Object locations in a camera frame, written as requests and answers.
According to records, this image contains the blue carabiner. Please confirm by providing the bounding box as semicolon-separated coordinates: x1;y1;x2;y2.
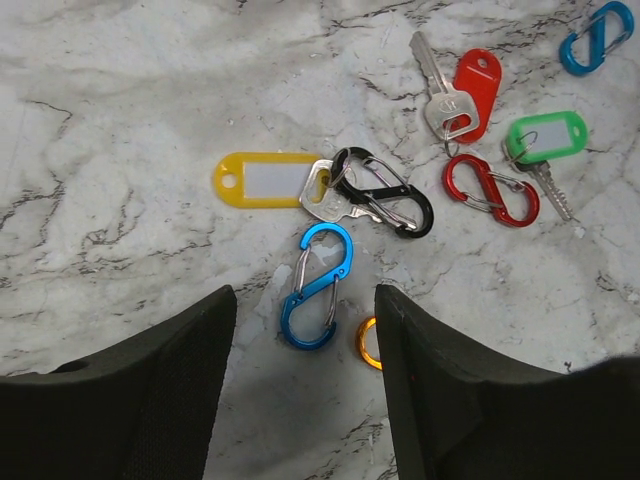
558;1;635;77
280;222;354;351

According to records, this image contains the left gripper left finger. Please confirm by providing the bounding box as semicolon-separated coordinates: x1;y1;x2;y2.
1;285;237;479

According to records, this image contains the orange carabiner upper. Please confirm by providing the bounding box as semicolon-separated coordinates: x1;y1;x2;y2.
355;316;383;371

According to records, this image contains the red carabiner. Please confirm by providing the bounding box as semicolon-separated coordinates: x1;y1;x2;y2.
442;154;540;228

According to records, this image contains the red tag key near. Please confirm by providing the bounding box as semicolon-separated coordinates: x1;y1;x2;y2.
409;31;502;144

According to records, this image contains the black carabiner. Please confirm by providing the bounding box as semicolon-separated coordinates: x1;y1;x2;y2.
330;147;434;239

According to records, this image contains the yellow tag key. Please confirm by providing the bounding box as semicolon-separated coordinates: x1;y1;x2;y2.
212;152;381;223

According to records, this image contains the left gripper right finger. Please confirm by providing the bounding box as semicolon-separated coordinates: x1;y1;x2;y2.
375;285;639;479

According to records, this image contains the green tag key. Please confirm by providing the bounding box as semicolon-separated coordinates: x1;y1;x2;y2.
502;111;589;221

